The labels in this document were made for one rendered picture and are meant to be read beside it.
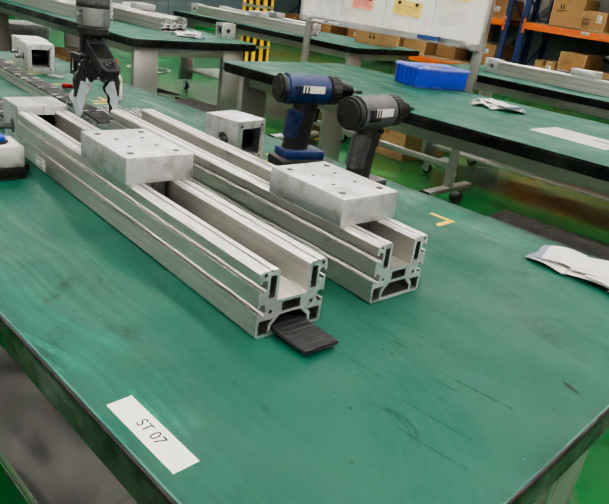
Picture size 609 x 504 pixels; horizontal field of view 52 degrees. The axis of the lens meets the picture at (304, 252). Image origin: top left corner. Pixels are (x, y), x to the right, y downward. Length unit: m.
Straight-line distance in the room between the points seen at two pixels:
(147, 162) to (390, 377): 0.47
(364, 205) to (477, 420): 0.34
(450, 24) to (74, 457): 3.25
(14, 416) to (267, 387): 0.97
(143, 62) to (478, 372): 3.39
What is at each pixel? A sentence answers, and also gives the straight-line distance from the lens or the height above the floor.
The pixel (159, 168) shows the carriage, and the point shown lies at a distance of 0.95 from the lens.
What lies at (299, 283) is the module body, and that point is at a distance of 0.76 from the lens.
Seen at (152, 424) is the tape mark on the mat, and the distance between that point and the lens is 0.60.
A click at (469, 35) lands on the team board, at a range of 3.92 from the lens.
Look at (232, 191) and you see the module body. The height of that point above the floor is 0.83.
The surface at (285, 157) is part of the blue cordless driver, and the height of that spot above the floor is 0.83.
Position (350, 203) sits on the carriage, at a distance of 0.85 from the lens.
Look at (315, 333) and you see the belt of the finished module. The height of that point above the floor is 0.79.
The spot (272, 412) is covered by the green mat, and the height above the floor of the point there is 0.78.
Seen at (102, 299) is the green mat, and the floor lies 0.78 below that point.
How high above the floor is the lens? 1.16
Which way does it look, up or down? 23 degrees down
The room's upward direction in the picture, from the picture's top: 8 degrees clockwise
